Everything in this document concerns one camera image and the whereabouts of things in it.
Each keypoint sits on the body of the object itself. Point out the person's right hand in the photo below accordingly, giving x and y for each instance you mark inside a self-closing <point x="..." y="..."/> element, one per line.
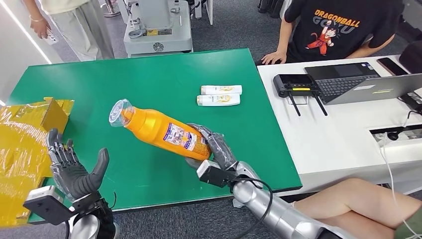
<point x="273" y="57"/>

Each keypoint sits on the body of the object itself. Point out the person's hand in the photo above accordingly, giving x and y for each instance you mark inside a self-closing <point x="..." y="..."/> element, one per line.
<point x="39" y="28"/>

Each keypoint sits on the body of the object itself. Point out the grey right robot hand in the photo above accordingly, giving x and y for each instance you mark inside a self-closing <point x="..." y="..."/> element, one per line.
<point x="221" y="148"/>

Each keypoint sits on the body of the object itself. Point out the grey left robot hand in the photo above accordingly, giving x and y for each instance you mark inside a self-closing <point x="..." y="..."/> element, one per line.
<point x="75" y="178"/>

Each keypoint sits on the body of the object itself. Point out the orange bottle with clear cap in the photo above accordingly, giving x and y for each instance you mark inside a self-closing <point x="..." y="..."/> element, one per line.
<point x="155" y="128"/>

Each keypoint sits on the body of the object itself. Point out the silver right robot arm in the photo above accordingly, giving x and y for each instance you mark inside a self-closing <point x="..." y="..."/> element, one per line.
<point x="280" y="217"/>

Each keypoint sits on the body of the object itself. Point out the white shampoo bottle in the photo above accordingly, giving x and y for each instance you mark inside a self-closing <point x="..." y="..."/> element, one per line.
<point x="217" y="100"/>
<point x="221" y="89"/>

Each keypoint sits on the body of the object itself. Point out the white phone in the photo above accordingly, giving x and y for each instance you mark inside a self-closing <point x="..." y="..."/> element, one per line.
<point x="51" y="38"/>

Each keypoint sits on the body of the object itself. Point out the black remote controller with antennas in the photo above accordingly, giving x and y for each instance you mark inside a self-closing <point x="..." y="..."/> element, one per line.
<point x="291" y="82"/>

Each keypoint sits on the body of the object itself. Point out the person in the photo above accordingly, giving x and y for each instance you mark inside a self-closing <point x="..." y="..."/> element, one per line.
<point x="79" y="26"/>
<point x="356" y="204"/>
<point x="336" y="39"/>

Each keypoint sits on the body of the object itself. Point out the yellow cardboard box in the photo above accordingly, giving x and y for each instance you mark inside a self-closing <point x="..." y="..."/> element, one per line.
<point x="19" y="142"/>

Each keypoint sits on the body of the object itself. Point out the grey laptop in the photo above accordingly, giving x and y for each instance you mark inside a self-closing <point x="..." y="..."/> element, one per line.
<point x="341" y="83"/>

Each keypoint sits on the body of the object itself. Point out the metal stanchion base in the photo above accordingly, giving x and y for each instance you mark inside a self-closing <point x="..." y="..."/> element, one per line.
<point x="110" y="10"/>

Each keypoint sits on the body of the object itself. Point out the white machine base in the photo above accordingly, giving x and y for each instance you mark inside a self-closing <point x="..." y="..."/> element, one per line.
<point x="158" y="33"/>

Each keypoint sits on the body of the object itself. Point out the black smartphone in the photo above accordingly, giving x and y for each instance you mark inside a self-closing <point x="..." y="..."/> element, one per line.
<point x="392" y="66"/>

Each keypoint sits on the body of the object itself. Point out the black rounded object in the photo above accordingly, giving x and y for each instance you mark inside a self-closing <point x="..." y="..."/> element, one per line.
<point x="413" y="57"/>

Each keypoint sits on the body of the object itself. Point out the black flat device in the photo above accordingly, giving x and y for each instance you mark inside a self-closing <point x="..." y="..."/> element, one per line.
<point x="412" y="101"/>

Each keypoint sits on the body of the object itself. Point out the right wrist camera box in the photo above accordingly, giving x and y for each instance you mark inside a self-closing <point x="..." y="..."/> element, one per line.
<point x="214" y="173"/>

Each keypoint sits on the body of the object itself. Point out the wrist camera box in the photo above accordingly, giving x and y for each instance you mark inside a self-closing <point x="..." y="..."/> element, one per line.
<point x="214" y="173"/>
<point x="46" y="204"/>

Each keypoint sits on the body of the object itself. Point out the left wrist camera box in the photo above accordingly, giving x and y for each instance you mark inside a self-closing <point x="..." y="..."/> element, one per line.
<point x="46" y="204"/>

